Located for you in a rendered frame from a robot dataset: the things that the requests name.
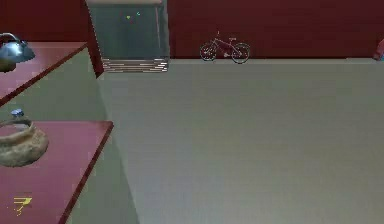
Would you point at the red bicycle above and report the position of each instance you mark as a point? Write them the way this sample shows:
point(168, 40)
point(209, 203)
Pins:
point(225, 48)

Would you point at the red kitchen counter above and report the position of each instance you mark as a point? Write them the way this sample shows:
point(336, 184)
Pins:
point(50, 56)
point(60, 166)

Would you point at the tan woven basket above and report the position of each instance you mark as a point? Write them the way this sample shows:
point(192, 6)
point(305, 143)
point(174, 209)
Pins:
point(20, 145)

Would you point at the small blue round object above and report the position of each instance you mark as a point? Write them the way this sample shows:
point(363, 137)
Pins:
point(17, 112)

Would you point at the silver metal kettle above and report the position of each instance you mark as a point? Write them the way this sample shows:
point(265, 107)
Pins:
point(14, 50)

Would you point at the red pink object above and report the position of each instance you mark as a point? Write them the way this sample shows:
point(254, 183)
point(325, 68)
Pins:
point(379, 50)

